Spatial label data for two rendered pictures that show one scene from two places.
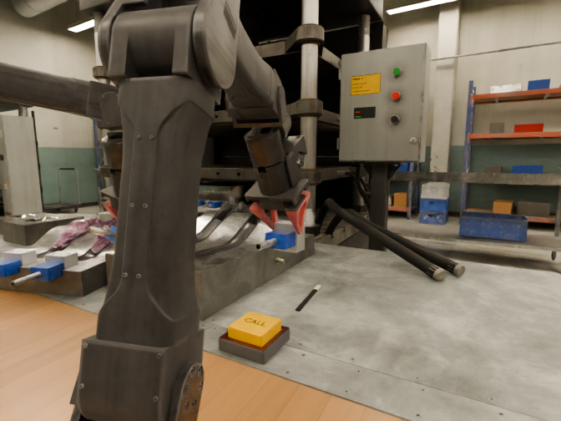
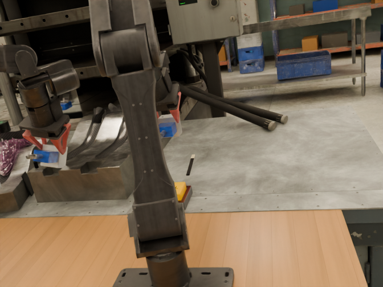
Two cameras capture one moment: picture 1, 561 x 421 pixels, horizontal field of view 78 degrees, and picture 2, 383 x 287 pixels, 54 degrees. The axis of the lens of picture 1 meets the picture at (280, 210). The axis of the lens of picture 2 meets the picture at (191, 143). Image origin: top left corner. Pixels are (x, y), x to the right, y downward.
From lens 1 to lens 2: 0.35 m
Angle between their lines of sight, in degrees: 17
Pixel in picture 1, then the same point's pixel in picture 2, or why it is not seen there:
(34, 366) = (37, 254)
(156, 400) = (176, 219)
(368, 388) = (249, 203)
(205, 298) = (125, 183)
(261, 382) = (189, 218)
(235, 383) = not seen: hidden behind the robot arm
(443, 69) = not seen: outside the picture
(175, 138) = (151, 101)
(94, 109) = (12, 66)
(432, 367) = (280, 183)
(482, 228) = (295, 69)
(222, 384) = not seen: hidden behind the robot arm
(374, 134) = (199, 17)
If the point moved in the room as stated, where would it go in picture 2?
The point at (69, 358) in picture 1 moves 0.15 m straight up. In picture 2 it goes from (56, 244) to (35, 181)
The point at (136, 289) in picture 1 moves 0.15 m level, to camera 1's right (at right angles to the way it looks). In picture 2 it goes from (152, 176) to (244, 152)
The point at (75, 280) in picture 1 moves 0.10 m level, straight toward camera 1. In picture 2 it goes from (9, 199) to (26, 208)
